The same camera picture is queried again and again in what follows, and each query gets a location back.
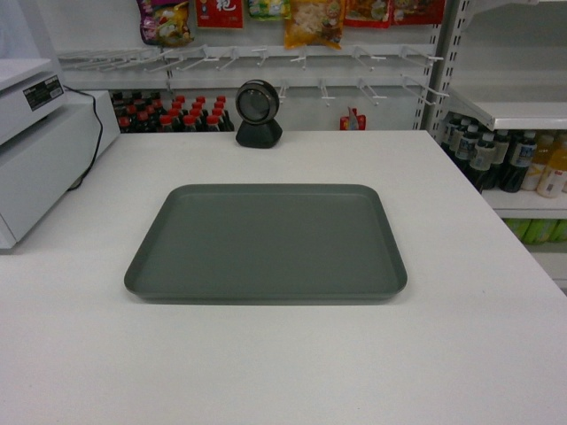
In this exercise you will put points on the white cash register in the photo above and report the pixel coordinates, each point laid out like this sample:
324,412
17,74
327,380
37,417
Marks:
50,138

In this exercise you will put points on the red snack bag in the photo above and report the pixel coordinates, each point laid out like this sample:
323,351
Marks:
220,14

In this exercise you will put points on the white peg hook rail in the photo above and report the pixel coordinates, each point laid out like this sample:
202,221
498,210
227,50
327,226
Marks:
366,67

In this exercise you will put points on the black barcode scanner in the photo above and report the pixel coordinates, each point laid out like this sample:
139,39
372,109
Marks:
257,104

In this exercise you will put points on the white right shelf unit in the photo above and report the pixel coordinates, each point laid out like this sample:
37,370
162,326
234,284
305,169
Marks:
504,65

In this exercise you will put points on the purple yellow snack bag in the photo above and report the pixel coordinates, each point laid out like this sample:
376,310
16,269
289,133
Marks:
164,23

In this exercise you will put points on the grey-silver rectangular tray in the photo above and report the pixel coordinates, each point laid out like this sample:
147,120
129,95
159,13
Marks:
269,244

